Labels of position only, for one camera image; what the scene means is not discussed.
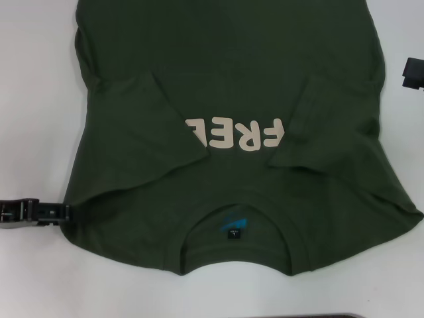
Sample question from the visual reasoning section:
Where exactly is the dark green FREE T-shirt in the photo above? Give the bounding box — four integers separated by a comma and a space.
62, 0, 424, 278

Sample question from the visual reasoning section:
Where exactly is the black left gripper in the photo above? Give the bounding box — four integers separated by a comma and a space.
0, 197, 72, 230

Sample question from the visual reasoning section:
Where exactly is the dark grey torso edge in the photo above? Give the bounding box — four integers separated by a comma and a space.
297, 312, 377, 318

